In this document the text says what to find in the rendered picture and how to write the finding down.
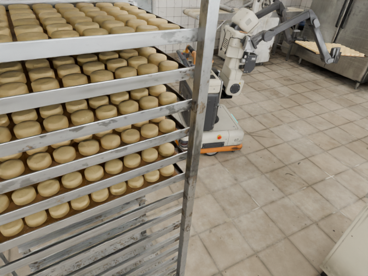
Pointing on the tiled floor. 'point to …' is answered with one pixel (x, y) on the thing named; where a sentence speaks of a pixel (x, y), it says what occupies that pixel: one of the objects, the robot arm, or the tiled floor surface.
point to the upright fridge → (341, 36)
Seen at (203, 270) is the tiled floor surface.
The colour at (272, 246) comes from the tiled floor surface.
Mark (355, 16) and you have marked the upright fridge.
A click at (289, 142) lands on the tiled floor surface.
